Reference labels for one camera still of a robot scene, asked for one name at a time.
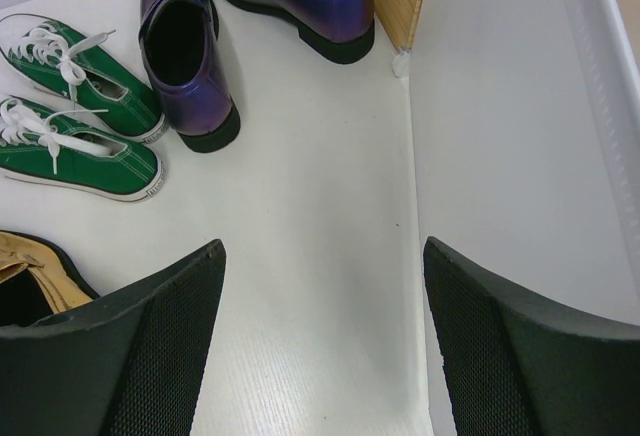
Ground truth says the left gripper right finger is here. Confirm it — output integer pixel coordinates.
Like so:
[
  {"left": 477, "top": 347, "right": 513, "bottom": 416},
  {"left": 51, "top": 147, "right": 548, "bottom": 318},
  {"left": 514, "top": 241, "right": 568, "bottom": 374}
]
[{"left": 423, "top": 237, "right": 639, "bottom": 435}]

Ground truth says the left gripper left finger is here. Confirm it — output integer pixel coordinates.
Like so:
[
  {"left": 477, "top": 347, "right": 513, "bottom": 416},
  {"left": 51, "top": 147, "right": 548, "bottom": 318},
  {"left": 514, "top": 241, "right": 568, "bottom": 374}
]
[{"left": 1, "top": 240, "right": 226, "bottom": 435}]

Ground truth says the white cabinet door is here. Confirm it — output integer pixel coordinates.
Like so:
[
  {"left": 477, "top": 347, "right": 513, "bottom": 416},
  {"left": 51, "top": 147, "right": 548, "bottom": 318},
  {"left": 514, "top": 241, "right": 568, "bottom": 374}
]
[{"left": 409, "top": 0, "right": 639, "bottom": 324}]

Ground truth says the green sneaker lower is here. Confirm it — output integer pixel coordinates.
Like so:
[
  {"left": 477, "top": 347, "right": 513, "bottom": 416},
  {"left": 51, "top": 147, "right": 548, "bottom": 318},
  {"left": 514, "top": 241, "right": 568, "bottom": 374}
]
[{"left": 1, "top": 95, "right": 165, "bottom": 202}]

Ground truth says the green sneaker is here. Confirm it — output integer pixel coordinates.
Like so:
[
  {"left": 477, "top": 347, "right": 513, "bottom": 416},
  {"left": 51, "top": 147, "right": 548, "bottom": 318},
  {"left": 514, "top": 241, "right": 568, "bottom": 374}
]
[
  {"left": 1, "top": 13, "right": 168, "bottom": 144},
  {"left": 1, "top": 95, "right": 165, "bottom": 202}
]

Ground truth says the green sneaker upper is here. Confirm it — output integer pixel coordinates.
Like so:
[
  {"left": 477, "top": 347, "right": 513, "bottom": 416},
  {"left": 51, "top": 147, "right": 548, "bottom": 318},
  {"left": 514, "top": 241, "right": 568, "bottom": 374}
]
[{"left": 1, "top": 13, "right": 168, "bottom": 144}]

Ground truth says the purple loafer left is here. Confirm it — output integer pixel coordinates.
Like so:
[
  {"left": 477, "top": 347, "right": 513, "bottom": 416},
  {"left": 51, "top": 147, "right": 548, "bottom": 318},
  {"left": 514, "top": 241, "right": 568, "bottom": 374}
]
[{"left": 138, "top": 0, "right": 241, "bottom": 153}]

